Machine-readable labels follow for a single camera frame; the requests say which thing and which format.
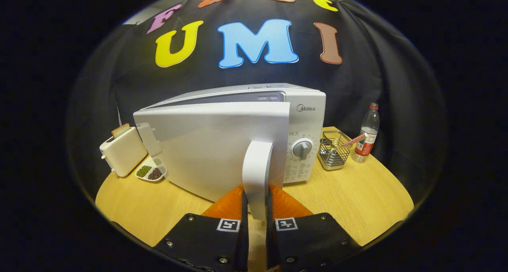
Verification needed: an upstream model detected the white microwave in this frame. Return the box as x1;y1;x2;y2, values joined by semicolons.
133;83;327;221

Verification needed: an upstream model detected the white divided bean dish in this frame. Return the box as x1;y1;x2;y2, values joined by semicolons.
135;157;167;183

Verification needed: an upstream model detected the red checkered straw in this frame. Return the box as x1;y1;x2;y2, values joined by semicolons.
341;133;368;148

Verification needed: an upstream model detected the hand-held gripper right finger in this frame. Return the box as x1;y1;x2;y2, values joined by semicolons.
265;184;362;272

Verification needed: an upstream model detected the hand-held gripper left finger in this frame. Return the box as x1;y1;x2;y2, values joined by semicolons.
154;184;249;272

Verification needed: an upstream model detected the white toaster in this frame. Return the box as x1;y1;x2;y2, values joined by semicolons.
99;125;148;178

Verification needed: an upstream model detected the metal wire basket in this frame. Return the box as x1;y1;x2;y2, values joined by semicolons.
317;131;353;171

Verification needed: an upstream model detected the toast slice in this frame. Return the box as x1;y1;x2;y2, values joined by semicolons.
111;123;131;140

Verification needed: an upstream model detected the clear plastic water bottle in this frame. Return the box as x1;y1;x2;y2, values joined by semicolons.
352;102;380;163

